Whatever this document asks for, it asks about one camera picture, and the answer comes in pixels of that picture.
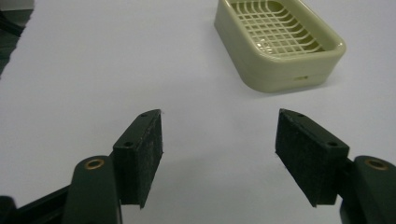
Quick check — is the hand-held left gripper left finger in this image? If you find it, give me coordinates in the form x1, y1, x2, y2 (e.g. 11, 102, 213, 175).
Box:
111, 108, 163, 209

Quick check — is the dark curtain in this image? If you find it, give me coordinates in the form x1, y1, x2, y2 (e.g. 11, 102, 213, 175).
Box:
0, 8, 35, 77

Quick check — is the pale green soap dish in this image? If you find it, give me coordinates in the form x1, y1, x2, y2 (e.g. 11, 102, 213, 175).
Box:
213, 0, 347, 93

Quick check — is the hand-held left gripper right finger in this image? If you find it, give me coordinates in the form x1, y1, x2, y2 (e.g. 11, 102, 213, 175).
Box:
275, 108, 350, 208

